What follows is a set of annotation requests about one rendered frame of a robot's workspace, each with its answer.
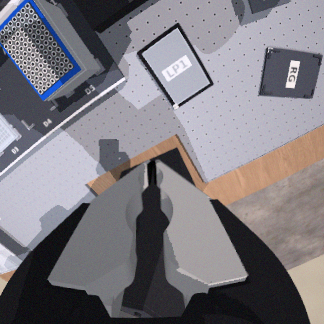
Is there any white ready key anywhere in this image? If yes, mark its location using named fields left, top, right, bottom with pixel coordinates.
left=248, top=0, right=291, bottom=14

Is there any black rectangular frame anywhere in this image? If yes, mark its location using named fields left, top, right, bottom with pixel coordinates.
left=137, top=23, right=214, bottom=110

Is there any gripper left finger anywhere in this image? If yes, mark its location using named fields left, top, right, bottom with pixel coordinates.
left=0, top=160, right=153, bottom=324

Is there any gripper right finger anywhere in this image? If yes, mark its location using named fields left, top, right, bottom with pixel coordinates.
left=153, top=159, right=310, bottom=324

